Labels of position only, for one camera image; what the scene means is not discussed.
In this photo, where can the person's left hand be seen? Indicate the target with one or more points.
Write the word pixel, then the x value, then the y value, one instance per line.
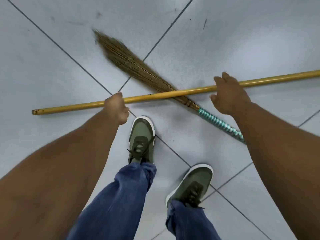
pixel 114 104

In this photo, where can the person's right hand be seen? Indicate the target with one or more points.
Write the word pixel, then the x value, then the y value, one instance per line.
pixel 231 96

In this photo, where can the person's right thumb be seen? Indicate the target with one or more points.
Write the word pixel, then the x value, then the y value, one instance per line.
pixel 213 99

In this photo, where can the person's left fingers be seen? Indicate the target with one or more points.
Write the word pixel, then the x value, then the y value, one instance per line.
pixel 123 115

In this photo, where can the yellow wooden pole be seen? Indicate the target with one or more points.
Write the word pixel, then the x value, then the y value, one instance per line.
pixel 160 94

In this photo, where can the person's right forearm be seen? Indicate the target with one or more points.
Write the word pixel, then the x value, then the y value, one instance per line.
pixel 280 157

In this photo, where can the person's left forearm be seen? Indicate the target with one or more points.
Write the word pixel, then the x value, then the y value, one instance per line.
pixel 57 172

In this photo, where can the person's green left shoe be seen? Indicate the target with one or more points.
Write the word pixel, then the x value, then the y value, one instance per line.
pixel 141 137

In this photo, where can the person's green shoe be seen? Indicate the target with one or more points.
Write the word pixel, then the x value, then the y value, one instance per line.
pixel 192 183
pixel 141 137

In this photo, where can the person's green right shoe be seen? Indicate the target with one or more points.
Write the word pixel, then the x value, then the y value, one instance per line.
pixel 192 183

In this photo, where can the person's blue jeans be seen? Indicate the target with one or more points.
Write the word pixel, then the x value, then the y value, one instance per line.
pixel 120 204

